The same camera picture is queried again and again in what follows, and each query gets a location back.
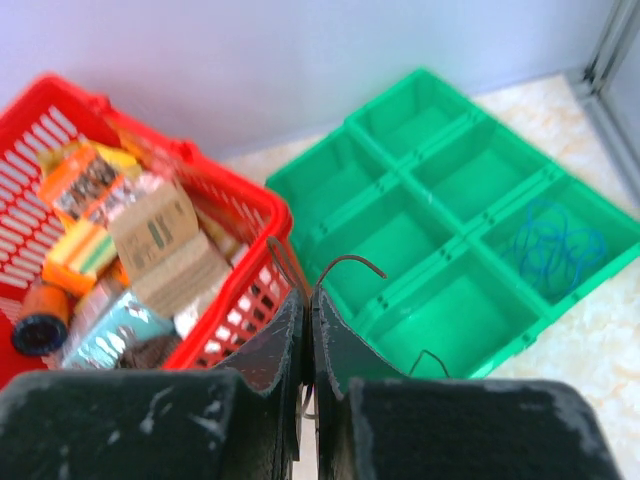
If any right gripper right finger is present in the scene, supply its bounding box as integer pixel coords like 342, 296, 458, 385
310, 288, 425, 479

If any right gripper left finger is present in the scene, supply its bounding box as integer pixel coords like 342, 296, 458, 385
216, 291, 304, 479

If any brown wire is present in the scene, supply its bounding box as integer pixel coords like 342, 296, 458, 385
267, 237, 451, 421

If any blue wire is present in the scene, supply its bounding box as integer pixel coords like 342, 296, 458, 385
502, 199, 609, 296

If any dark brown packet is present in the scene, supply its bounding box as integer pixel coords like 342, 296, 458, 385
116, 334, 182, 370

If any small brown cardboard box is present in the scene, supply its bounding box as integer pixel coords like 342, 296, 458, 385
132, 232, 231, 318

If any green compartment tray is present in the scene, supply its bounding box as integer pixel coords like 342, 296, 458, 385
266, 69, 639, 378

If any light blue box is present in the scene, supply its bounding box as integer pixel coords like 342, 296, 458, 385
57, 290, 174, 370

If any large brown cardboard box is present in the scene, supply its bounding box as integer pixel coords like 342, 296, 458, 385
108, 182, 199, 282

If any orange green box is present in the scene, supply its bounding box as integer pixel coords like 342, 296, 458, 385
41, 219, 117, 297

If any orange black cylinder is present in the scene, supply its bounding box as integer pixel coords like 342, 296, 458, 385
11, 282, 70, 357

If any yellow snack bag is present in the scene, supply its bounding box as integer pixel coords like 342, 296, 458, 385
36, 139, 143, 179

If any orange snack box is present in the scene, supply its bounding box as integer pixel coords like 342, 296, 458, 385
37, 144, 123, 222

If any red plastic shopping basket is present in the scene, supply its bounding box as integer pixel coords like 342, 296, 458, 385
1, 75, 293, 384

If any right aluminium corner post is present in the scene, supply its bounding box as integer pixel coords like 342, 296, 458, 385
570, 1, 639, 201

